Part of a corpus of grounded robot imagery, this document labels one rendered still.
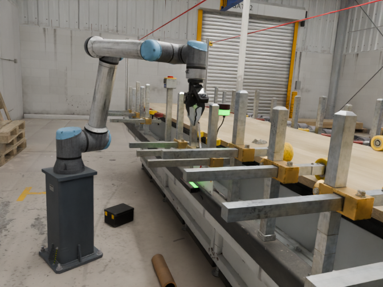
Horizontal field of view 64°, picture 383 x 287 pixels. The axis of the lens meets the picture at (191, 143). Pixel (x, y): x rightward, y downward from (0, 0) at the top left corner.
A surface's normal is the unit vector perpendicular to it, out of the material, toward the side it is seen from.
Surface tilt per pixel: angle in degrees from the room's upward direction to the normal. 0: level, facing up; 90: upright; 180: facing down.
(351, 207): 90
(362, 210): 90
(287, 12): 90
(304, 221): 90
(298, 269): 0
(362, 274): 0
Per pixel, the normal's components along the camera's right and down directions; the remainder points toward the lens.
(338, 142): -0.94, 0.01
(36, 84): 0.26, 0.20
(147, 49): -0.61, 0.12
